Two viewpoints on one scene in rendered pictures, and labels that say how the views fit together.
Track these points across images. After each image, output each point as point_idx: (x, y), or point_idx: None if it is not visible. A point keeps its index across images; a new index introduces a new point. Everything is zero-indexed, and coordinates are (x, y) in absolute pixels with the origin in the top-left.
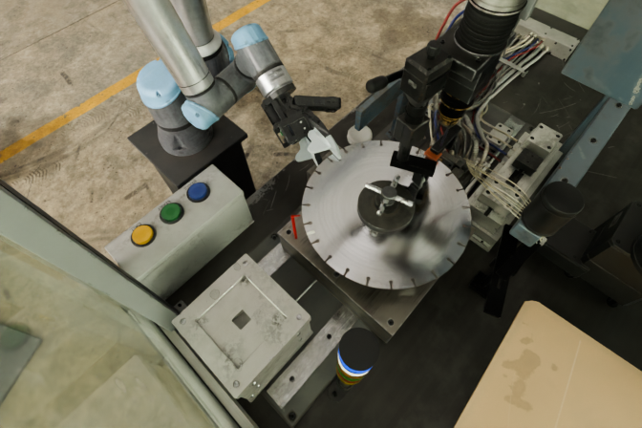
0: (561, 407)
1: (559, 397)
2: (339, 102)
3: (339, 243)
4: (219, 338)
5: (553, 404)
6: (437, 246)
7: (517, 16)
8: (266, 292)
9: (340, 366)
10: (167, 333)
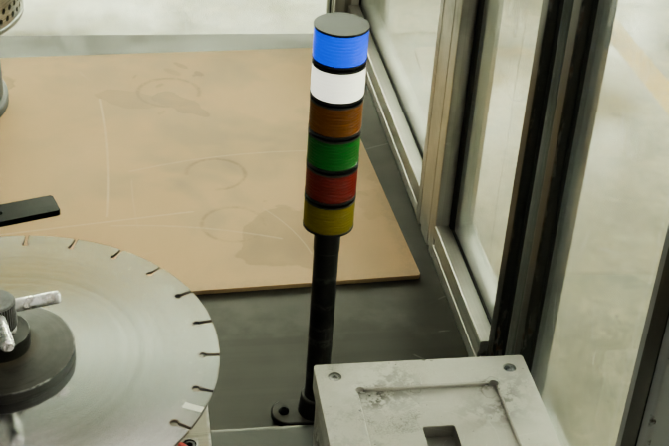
0: (62, 227)
1: (50, 232)
2: None
3: (161, 360)
4: (503, 437)
5: (66, 233)
6: (14, 264)
7: None
8: (362, 440)
9: (363, 94)
10: None
